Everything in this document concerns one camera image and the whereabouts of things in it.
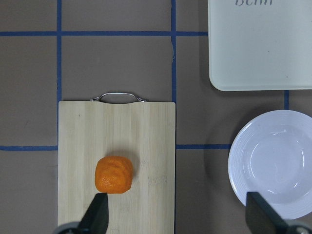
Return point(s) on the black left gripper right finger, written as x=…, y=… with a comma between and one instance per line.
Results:
x=261, y=218

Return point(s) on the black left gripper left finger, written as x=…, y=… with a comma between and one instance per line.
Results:
x=94, y=221

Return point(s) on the cream bear tray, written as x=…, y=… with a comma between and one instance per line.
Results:
x=257, y=45

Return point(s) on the bamboo cutting board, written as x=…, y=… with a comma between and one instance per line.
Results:
x=144, y=132

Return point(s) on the orange fruit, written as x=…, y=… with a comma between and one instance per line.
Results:
x=113, y=175

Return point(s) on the white round plate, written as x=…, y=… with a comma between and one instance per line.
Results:
x=272, y=155

